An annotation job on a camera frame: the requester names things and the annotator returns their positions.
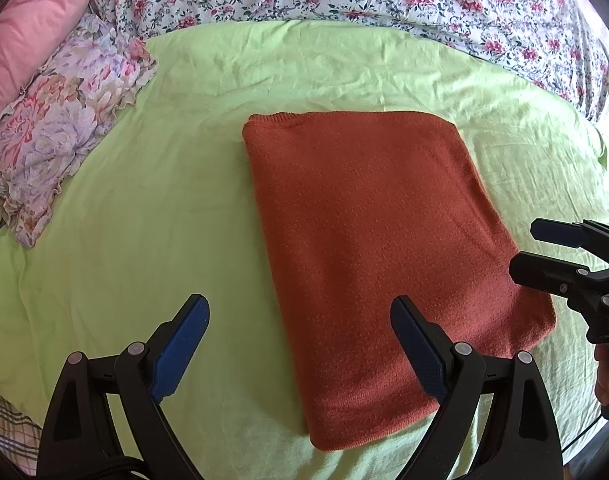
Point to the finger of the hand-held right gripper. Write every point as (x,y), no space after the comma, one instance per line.
(554,232)
(534,267)

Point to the light green bed sheet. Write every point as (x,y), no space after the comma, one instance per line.
(159,210)

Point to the plaid cloth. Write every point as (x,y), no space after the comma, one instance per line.
(9,425)

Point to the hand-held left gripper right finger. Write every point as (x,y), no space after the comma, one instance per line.
(419,350)

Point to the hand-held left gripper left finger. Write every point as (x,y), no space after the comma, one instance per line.
(179,350)

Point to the pink pillow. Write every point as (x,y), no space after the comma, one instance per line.
(29,35)

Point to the orange knit sweater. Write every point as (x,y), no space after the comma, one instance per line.
(374,240)

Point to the pastel floral ruffled pillow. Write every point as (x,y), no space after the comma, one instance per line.
(59,125)

